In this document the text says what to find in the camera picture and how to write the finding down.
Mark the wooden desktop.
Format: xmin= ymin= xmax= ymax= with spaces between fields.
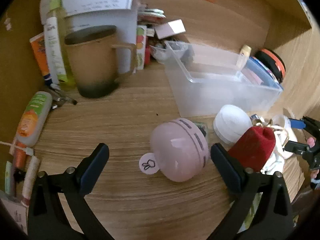
xmin=25 ymin=62 xmax=308 ymax=240

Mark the small green packet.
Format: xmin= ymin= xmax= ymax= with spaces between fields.
xmin=194 ymin=121 xmax=208 ymax=138

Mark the thin green packet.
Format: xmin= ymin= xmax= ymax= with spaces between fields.
xmin=5 ymin=161 xmax=17 ymax=197

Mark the orange cosmetic tube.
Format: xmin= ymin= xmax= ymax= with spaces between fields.
xmin=29 ymin=33 xmax=53 ymax=85

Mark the white cosmetic tube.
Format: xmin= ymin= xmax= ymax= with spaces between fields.
xmin=44 ymin=17 xmax=68 ymax=84

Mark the green-label tube with orange face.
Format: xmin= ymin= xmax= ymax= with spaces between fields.
xmin=14 ymin=91 xmax=53 ymax=148

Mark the beige plastic tube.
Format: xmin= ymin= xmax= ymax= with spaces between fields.
xmin=236 ymin=44 xmax=252 ymax=69

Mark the small white cardboard box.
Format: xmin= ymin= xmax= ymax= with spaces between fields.
xmin=154 ymin=19 xmax=186 ymax=40

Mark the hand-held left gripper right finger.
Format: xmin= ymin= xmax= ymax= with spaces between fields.
xmin=207 ymin=143 xmax=294 ymax=240

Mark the stack of small books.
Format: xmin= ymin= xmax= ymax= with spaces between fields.
xmin=137 ymin=9 xmax=167 ymax=25

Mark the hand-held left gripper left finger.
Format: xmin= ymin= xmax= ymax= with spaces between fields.
xmin=27 ymin=143 xmax=115 ymax=240

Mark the colourful dotted box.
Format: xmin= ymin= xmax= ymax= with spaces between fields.
xmin=136 ymin=25 xmax=148 ymax=70

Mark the yellow-green clear bottle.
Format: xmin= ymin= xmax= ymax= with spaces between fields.
xmin=50 ymin=0 xmax=77 ymax=90

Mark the person's right hand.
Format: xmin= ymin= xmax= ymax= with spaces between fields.
xmin=307 ymin=137 xmax=320 ymax=180

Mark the clear plastic storage bin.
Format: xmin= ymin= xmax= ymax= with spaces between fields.
xmin=164 ymin=41 xmax=284 ymax=117

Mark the white round jar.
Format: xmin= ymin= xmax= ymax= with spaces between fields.
xmin=213 ymin=104 xmax=253 ymax=145

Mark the black pen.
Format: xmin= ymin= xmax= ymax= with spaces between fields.
xmin=45 ymin=85 xmax=78 ymax=109

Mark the small orange stick tube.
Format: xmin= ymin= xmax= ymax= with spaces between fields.
xmin=10 ymin=142 xmax=28 ymax=170

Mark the red fabric pouch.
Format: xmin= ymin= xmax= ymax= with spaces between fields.
xmin=228 ymin=126 xmax=276 ymax=172

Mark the white cloth bag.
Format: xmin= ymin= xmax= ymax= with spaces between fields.
xmin=260 ymin=114 xmax=298 ymax=175

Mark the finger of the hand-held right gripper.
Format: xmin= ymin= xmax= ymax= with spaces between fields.
xmin=284 ymin=140 xmax=320 ymax=172
xmin=289 ymin=116 xmax=320 ymax=140

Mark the pink round desktop vacuum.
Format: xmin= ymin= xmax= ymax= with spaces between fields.
xmin=138 ymin=117 xmax=210 ymax=182

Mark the brown ceramic mug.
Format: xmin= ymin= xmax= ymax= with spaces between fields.
xmin=64 ymin=25 xmax=138 ymax=99

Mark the orange and black round case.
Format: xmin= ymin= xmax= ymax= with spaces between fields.
xmin=254 ymin=48 xmax=286 ymax=83

